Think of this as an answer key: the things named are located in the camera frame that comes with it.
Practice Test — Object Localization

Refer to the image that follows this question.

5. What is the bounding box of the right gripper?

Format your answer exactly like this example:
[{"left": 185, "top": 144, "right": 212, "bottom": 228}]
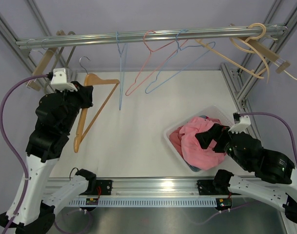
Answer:
[{"left": 194, "top": 122, "right": 249, "bottom": 170}]

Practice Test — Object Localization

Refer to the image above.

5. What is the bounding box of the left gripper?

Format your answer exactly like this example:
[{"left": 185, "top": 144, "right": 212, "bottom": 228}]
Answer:
[{"left": 56, "top": 80, "right": 94, "bottom": 133}]

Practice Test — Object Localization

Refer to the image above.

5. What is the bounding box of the wooden hanger with shirt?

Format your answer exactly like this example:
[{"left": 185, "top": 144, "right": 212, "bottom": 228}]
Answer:
[{"left": 73, "top": 56, "right": 121, "bottom": 154}]

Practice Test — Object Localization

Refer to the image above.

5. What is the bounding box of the light pink t shirt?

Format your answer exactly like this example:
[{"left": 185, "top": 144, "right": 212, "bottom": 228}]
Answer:
[{"left": 179, "top": 117, "right": 226, "bottom": 170}]

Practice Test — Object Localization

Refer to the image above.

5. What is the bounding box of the salmon pink t shirt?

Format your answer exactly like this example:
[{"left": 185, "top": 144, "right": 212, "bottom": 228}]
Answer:
[{"left": 169, "top": 116, "right": 221, "bottom": 158}]

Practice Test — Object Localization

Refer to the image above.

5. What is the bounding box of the light blue wire hanger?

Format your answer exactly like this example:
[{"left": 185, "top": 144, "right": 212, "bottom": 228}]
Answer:
[{"left": 144, "top": 29, "right": 210, "bottom": 95}]

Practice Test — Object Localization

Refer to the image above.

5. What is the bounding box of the pink wire hanger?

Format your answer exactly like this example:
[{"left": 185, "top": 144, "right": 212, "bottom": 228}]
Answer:
[{"left": 125, "top": 30, "right": 175, "bottom": 97}]

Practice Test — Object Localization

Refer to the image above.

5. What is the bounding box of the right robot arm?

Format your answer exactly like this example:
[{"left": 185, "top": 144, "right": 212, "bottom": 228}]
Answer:
[{"left": 195, "top": 124, "right": 297, "bottom": 224}]

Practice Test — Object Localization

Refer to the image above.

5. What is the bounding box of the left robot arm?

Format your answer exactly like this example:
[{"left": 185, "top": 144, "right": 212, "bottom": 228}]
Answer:
[{"left": 0, "top": 81, "right": 97, "bottom": 234}]

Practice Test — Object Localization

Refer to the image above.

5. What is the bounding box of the thin wooden hanger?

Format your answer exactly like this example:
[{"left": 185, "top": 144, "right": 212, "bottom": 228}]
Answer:
[{"left": 195, "top": 38, "right": 270, "bottom": 79}]

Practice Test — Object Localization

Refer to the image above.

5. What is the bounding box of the curved wooden hanger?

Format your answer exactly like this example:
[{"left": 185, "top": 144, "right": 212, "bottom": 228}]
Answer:
[{"left": 230, "top": 23, "right": 270, "bottom": 82}]

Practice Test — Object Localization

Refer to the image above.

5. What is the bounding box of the wooden clip hanger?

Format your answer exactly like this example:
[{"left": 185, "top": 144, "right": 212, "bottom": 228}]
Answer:
[{"left": 247, "top": 39, "right": 291, "bottom": 74}]

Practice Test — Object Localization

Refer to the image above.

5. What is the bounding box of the white plastic basket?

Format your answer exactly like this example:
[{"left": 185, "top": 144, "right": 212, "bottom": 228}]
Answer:
[{"left": 163, "top": 105, "right": 234, "bottom": 174}]

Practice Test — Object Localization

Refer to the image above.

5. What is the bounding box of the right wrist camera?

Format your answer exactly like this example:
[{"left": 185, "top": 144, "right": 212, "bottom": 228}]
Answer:
[{"left": 228, "top": 113, "right": 251, "bottom": 134}]

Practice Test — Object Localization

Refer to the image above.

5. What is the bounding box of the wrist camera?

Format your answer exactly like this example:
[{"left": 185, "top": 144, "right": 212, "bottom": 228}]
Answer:
[
  {"left": 50, "top": 68, "right": 77, "bottom": 92},
  {"left": 228, "top": 113, "right": 251, "bottom": 134}
]

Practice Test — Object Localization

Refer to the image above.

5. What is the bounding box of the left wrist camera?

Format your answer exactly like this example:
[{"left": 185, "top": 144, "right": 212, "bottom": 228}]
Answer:
[{"left": 50, "top": 68, "right": 77, "bottom": 92}]

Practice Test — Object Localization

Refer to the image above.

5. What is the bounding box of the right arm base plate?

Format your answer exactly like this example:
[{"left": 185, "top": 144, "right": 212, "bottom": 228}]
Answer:
[{"left": 197, "top": 179, "right": 236, "bottom": 195}]

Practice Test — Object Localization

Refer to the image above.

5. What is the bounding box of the white slotted cable duct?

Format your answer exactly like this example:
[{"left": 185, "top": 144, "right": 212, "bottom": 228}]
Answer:
[{"left": 68, "top": 197, "right": 217, "bottom": 208}]

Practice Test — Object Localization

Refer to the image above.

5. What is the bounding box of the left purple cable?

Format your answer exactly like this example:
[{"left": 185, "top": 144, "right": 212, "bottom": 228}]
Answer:
[{"left": 0, "top": 74, "right": 94, "bottom": 234}]

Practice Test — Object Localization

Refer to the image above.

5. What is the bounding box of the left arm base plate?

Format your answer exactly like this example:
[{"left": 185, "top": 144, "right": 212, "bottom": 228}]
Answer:
[{"left": 80, "top": 179, "right": 113, "bottom": 195}]

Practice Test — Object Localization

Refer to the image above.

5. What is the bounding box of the front aluminium rail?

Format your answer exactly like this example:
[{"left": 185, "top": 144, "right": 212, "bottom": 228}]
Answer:
[{"left": 44, "top": 177, "right": 289, "bottom": 197}]

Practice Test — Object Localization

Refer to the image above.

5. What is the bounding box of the aluminium hanging rail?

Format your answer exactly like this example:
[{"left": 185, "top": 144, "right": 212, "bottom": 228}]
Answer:
[{"left": 16, "top": 24, "right": 287, "bottom": 50}]

